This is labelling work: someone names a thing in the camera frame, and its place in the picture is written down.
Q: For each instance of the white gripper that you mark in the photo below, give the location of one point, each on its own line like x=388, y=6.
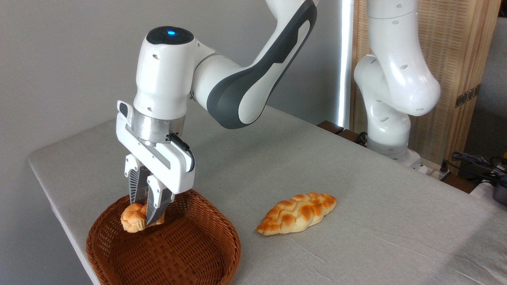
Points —
x=176, y=174

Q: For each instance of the round knotted bread roll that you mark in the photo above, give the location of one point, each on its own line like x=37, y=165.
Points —
x=132, y=219

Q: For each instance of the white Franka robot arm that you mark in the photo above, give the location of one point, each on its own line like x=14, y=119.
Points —
x=166, y=79

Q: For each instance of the brown wicker basket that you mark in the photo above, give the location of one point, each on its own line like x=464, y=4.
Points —
x=186, y=249

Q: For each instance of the long braided bread loaf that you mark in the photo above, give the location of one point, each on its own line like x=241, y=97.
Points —
x=297, y=213

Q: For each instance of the dark brown wooden furniture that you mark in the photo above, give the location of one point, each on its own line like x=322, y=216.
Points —
x=330, y=126

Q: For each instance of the grey tablecloth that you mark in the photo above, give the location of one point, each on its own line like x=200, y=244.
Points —
x=356, y=178

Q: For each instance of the metal screen hinge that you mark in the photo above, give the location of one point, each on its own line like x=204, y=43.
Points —
x=467, y=95

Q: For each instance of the grey box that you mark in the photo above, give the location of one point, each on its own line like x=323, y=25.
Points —
x=500, y=194

